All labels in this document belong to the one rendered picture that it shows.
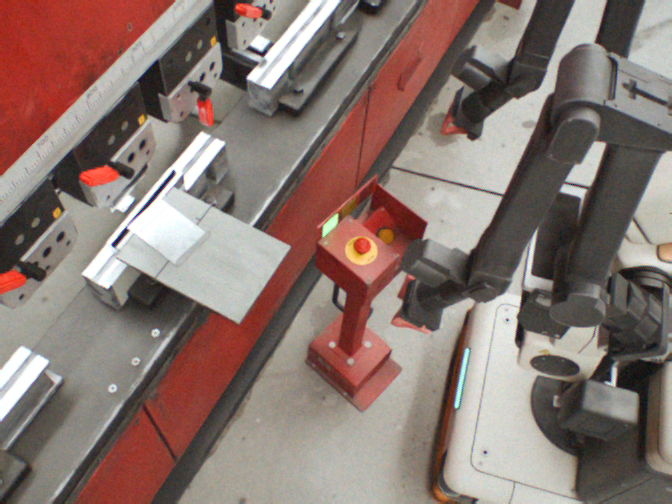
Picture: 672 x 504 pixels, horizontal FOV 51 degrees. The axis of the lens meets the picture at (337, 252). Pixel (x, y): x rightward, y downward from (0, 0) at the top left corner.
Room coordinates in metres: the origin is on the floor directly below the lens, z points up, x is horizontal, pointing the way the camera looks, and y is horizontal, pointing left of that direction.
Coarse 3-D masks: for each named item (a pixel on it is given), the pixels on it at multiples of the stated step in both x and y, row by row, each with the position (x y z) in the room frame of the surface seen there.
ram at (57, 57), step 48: (0, 0) 0.56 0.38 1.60; (48, 0) 0.61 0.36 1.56; (96, 0) 0.67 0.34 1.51; (144, 0) 0.75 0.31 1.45; (0, 48) 0.53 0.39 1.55; (48, 48) 0.59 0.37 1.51; (96, 48) 0.65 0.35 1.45; (0, 96) 0.51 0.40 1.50; (48, 96) 0.56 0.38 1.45; (0, 144) 0.48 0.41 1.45
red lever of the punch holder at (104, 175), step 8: (104, 168) 0.57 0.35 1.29; (112, 168) 0.59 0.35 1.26; (120, 168) 0.59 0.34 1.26; (128, 168) 0.60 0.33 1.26; (80, 176) 0.54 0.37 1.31; (88, 176) 0.54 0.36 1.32; (96, 176) 0.54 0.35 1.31; (104, 176) 0.55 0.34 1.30; (112, 176) 0.56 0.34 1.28; (128, 176) 0.59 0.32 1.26; (88, 184) 0.53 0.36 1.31; (96, 184) 0.54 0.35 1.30
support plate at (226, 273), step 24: (168, 192) 0.73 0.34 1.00; (192, 216) 0.69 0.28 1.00; (216, 216) 0.69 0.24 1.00; (216, 240) 0.64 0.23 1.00; (240, 240) 0.65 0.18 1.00; (264, 240) 0.65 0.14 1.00; (144, 264) 0.57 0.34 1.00; (168, 264) 0.58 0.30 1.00; (192, 264) 0.59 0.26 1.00; (216, 264) 0.59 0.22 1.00; (240, 264) 0.60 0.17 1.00; (264, 264) 0.60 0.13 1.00; (192, 288) 0.54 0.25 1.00; (216, 288) 0.54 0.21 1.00; (240, 288) 0.55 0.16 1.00; (216, 312) 0.50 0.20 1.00; (240, 312) 0.50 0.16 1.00
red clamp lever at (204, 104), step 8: (192, 88) 0.79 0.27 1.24; (200, 88) 0.78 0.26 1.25; (208, 88) 0.78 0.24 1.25; (200, 96) 0.78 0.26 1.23; (208, 96) 0.78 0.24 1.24; (200, 104) 0.78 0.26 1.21; (208, 104) 0.78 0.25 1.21; (200, 112) 0.78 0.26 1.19; (208, 112) 0.78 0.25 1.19; (200, 120) 0.78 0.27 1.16; (208, 120) 0.78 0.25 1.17
